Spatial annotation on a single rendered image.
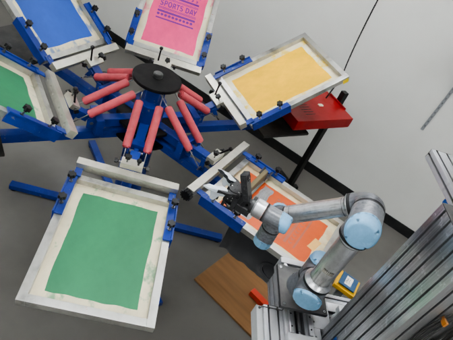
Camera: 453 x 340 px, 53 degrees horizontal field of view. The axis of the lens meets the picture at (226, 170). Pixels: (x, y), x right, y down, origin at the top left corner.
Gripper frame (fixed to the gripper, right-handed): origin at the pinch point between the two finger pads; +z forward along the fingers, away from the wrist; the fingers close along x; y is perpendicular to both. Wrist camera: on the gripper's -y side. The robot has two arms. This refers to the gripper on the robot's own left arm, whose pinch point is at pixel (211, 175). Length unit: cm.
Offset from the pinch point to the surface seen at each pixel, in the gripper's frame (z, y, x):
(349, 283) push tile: -86, 62, 71
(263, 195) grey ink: -18, 58, 101
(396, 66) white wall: -59, -15, 281
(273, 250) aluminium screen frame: -39, 62, 61
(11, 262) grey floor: 104, 164, 36
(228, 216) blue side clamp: -8, 59, 63
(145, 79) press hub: 77, 23, 90
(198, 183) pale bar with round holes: 17, 55, 70
